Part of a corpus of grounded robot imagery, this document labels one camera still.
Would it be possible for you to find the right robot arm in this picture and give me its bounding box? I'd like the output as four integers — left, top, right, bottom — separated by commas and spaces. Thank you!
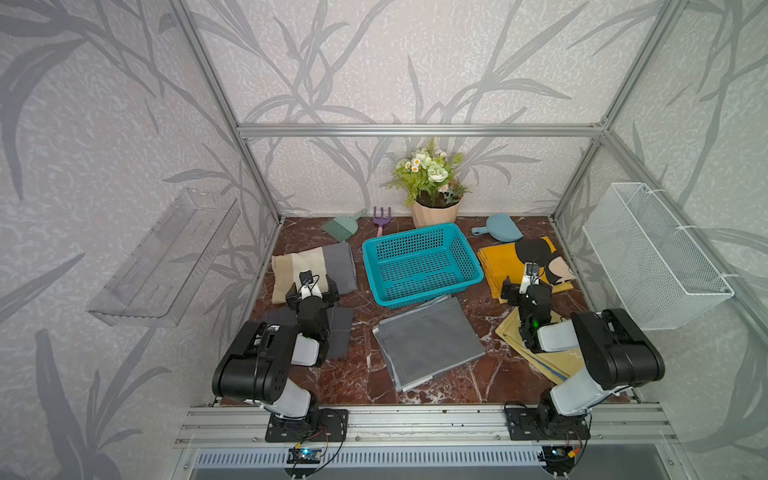
501, 263, 665, 430

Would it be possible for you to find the clear acrylic wall shelf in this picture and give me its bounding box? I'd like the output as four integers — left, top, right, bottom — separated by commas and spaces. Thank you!
86, 188, 241, 328

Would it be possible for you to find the left controller board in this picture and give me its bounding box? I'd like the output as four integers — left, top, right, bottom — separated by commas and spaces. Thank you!
286, 446, 326, 467

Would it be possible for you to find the pale yellow pillowcase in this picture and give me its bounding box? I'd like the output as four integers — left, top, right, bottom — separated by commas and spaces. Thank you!
495, 307, 585, 385

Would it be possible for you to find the green toy dustpan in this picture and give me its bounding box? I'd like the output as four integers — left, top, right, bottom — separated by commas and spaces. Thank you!
322, 209, 367, 242

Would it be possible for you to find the right controller board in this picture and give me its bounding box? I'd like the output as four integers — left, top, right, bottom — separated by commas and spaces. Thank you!
539, 445, 582, 465

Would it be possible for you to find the blue toy scoop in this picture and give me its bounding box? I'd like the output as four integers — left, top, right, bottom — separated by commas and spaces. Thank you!
471, 214, 523, 243

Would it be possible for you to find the purple toy rake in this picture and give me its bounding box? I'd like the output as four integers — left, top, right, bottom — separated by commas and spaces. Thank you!
372, 207, 392, 237

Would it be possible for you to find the beige and grey pillowcase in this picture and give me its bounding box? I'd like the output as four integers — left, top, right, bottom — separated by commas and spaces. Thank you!
271, 242, 357, 305

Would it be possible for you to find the dark grey checked pillowcase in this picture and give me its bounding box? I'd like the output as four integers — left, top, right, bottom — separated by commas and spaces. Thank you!
261, 307, 355, 360

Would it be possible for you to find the potted artificial flower plant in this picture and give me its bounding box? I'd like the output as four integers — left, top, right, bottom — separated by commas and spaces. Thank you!
384, 138, 468, 228

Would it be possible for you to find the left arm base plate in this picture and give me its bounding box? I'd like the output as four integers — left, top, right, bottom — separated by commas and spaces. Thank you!
265, 408, 349, 443

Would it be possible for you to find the orange cartoon pillowcase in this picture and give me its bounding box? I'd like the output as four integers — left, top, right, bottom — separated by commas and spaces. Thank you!
477, 237, 575, 303

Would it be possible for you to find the teal plastic basket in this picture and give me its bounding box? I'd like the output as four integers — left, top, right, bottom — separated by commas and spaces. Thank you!
362, 223, 484, 309

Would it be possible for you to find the aluminium front rail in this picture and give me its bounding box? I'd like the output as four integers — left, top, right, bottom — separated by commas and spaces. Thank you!
174, 403, 680, 449

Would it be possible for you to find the plain grey pillowcase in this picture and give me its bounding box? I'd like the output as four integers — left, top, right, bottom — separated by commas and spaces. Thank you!
373, 296, 486, 392

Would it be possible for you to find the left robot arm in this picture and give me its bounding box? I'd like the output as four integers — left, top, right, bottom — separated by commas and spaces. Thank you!
212, 270, 339, 421

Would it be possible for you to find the aluminium cage frame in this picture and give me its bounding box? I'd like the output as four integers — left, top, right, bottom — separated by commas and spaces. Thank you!
169, 1, 767, 343

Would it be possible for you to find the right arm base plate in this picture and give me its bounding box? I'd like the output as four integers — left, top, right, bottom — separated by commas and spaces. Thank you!
503, 403, 591, 441

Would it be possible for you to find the white wire wall basket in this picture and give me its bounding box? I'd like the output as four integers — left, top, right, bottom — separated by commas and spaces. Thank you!
583, 182, 734, 331

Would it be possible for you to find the controller board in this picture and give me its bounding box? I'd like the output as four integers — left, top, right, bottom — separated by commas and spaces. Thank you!
286, 446, 326, 467
539, 445, 582, 465

